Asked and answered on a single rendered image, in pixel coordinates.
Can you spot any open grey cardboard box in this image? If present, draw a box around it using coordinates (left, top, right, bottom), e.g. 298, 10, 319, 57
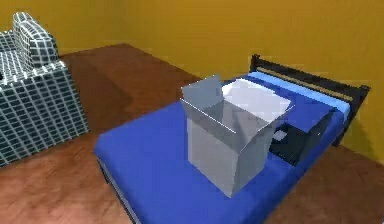
180, 74, 296, 199

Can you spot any light blue pillow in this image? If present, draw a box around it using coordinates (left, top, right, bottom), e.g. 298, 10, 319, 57
247, 71, 351, 122

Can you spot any checked grey armchair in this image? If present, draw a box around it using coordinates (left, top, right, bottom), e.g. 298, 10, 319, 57
0, 11, 90, 168

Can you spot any blue bed with black frame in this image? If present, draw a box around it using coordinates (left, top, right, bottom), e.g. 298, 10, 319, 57
93, 54, 372, 224

